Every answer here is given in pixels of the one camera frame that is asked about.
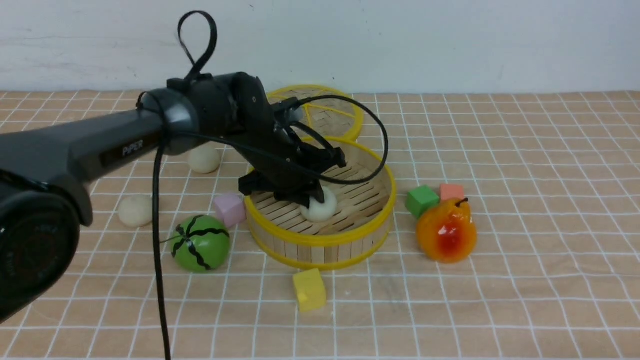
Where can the bamboo steamer tray yellow rim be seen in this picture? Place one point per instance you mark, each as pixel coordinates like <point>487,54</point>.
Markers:
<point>361,224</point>

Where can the white bun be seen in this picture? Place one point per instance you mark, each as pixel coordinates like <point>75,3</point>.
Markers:
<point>320,212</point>
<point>204,159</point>
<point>135,210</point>

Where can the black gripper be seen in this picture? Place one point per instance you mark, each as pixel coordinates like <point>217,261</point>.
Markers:
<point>273,148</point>

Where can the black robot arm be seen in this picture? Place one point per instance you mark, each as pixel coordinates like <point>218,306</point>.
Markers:
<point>45,173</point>

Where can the green toy watermelon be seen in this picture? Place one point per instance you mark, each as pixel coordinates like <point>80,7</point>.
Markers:
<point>200,243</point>

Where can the orange toy pear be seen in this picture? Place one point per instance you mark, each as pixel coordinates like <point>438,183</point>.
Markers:
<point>446,233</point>

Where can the bamboo steamer lid yellow rim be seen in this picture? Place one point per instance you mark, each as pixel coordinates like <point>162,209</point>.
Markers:
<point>328,117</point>

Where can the pink foam cube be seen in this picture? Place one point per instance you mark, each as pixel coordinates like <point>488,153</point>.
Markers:
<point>230,209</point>

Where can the green foam cube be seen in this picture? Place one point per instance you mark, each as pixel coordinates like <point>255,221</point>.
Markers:
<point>420,199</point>

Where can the orange foam cube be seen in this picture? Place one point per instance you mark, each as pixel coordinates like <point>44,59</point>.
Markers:
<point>451,191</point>

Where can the yellow foam cube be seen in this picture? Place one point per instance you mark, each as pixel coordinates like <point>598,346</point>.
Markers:
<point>310,290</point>

